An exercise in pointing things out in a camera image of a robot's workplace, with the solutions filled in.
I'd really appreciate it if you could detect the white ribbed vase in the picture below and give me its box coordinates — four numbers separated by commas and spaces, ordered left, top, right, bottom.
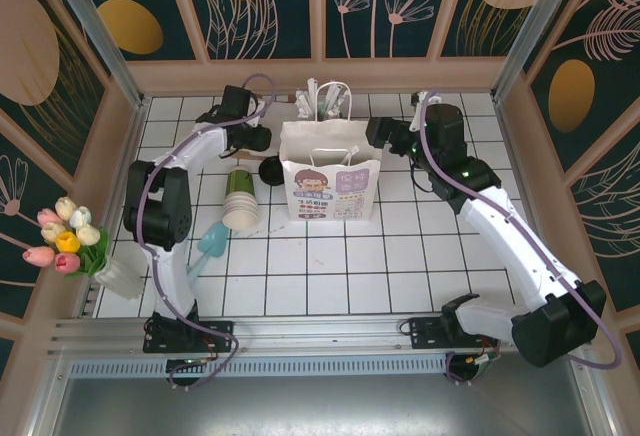
93, 259, 145, 301

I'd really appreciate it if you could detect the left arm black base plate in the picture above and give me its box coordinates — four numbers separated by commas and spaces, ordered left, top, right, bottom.
143, 319, 235, 355

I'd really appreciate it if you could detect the aluminium frame post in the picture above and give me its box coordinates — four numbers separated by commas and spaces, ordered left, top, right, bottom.
41, 0, 147, 108
492, 0, 584, 102

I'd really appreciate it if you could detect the white printed paper bag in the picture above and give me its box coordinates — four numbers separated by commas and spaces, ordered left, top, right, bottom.
278, 80, 384, 223

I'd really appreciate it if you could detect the green paper coffee cup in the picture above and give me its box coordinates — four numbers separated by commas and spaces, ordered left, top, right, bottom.
224, 167, 257, 198

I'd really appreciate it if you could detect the multicoloured wire bundle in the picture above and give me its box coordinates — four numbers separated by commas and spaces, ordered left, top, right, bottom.
464, 325, 503, 370

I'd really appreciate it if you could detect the slotted grey cable duct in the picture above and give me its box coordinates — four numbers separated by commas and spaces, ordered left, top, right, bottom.
67, 358, 450, 378

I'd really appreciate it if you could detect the white paper-wrapped straw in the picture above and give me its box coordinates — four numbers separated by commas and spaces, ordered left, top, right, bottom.
335, 86, 352, 122
327, 85, 344, 122
319, 83, 335, 122
294, 89, 315, 121
306, 77, 319, 121

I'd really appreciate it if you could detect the aluminium mounting rail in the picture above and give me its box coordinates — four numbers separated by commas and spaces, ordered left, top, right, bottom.
47, 309, 590, 357

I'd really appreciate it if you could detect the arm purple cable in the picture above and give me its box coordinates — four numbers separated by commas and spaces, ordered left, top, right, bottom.
417, 88, 624, 371
137, 73, 277, 393

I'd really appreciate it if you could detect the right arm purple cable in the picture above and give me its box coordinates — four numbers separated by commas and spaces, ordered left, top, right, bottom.
417, 88, 624, 371

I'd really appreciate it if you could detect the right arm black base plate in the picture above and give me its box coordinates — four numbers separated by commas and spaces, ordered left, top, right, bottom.
408, 316, 501, 352

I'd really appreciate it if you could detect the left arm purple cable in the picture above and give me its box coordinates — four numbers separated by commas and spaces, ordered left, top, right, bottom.
137, 73, 277, 393

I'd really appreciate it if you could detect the stack of cream paper cups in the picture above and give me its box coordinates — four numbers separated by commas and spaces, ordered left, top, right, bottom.
221, 190, 261, 231

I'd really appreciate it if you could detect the teal toy shovel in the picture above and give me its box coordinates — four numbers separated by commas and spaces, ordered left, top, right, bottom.
187, 220, 230, 282

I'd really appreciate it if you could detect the artificial tulip bouquet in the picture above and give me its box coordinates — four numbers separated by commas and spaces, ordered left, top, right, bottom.
22, 195, 111, 280

